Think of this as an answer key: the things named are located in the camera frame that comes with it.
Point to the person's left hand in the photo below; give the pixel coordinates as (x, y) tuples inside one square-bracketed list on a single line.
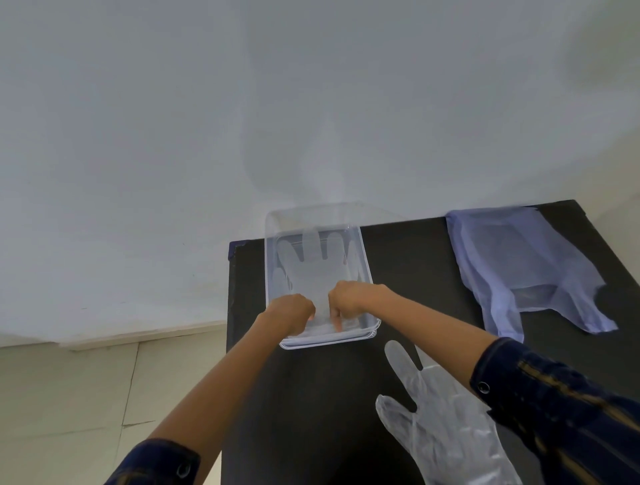
[(288, 311)]

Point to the person's right hand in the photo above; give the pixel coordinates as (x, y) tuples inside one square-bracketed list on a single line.
[(356, 298)]

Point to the person's left fingers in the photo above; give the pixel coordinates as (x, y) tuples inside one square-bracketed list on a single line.
[(307, 316)]

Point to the person's right fingers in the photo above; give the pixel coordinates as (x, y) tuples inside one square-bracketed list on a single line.
[(338, 316)]

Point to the person's right forearm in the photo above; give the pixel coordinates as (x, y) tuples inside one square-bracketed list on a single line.
[(440, 335)]

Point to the clear plastic container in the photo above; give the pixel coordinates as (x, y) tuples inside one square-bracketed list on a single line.
[(350, 280)]

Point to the clear plastic container lid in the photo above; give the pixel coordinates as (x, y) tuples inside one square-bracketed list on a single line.
[(310, 216)]

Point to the clear disposable plastic glove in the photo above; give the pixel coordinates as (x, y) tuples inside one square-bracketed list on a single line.
[(445, 424)]

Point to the pale blue plastic bag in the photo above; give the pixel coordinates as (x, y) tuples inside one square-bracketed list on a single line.
[(525, 265)]

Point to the person's left dark blue sleeve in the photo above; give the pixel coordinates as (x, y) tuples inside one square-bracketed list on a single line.
[(155, 464)]

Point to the person's dark blue sleeve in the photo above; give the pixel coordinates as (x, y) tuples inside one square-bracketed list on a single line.
[(565, 414), (155, 464)]

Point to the person's right dark blue sleeve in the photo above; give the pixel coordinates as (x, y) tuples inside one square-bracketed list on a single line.
[(565, 414)]

